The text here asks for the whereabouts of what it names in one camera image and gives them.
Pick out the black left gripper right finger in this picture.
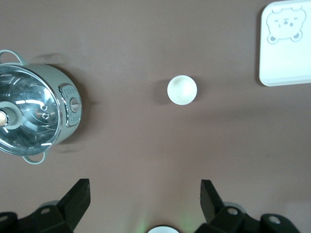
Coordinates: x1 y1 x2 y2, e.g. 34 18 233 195
195 179 262 233

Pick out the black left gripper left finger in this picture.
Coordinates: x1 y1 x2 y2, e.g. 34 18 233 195
17 179 91 233

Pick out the white IKEA cup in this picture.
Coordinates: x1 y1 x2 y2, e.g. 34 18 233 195
167 75 198 106

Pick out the cream tray with bear print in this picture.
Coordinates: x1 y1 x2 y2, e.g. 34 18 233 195
258 0 311 87

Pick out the glass pot lid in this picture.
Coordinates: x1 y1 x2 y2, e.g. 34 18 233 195
0 65 66 156

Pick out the sage green electric pot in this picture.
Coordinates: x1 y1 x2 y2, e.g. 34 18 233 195
0 50 83 166

